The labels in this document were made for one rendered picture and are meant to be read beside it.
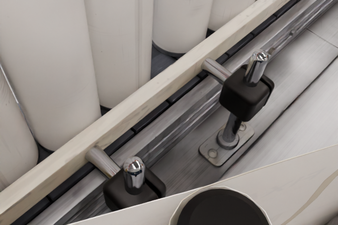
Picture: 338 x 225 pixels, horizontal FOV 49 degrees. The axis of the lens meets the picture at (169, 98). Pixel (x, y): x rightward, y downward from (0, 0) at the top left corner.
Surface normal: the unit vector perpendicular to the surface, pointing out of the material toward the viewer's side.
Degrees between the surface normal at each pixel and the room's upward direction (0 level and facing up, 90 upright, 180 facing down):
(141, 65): 90
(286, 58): 0
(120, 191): 0
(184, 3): 90
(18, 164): 90
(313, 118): 0
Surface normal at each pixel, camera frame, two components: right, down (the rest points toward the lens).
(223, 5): -0.29, 0.77
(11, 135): 0.95, 0.29
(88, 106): 0.84, 0.48
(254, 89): 0.07, -0.58
